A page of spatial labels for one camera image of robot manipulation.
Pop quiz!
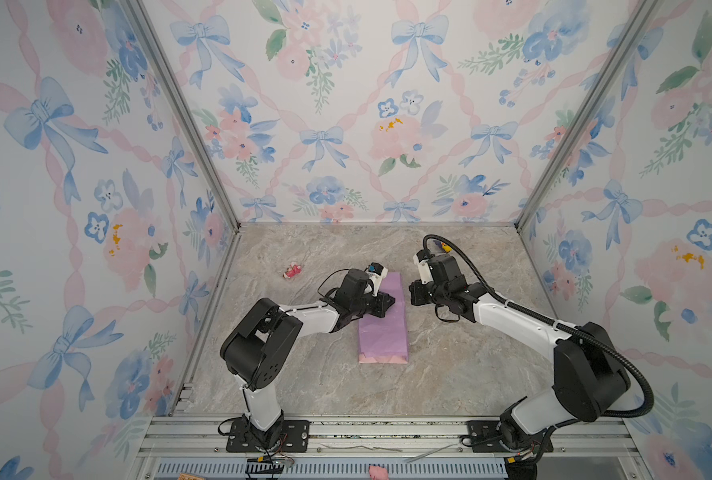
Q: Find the black corrugated cable conduit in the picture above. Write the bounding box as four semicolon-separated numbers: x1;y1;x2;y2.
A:
421;233;655;419

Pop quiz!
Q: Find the red pink toy figure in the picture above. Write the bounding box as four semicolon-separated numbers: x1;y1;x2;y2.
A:
283;262;302;280

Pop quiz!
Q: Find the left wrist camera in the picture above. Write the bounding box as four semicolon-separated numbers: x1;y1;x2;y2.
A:
340;262;388;298

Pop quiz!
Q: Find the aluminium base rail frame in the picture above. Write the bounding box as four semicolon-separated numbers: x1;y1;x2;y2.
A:
128;414;653;479

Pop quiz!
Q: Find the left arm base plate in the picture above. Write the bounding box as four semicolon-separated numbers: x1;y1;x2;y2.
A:
218;417;310;454

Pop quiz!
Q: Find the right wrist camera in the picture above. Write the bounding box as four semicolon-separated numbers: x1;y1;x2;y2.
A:
413;250;466;285

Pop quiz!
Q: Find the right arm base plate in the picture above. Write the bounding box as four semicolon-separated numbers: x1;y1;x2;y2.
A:
467;418;554;454

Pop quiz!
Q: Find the pink object front edge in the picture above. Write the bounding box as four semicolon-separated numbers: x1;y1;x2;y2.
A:
368;465;390;480

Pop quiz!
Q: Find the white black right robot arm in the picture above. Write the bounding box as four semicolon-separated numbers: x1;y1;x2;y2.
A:
409;280;631;452

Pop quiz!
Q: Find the pink purple wrapping paper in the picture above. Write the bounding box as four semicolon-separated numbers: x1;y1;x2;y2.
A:
358;272;409;364

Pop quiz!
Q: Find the aluminium corner post left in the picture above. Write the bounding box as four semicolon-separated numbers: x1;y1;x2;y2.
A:
118;0;241;233

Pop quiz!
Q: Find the aluminium corner post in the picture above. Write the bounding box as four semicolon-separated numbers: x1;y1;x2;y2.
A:
118;0;241;233
515;0;660;234

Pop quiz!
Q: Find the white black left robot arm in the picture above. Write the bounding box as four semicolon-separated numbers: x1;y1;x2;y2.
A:
220;289;396;453

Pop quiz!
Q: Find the grey slotted cable duct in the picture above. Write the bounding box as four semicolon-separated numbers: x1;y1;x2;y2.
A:
151;458;509;479

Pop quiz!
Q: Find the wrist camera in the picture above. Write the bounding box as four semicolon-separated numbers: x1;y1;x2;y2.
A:
340;262;388;298
413;250;466;285

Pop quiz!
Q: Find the aluminium corner post right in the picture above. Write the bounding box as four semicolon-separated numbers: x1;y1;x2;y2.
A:
515;0;660;234

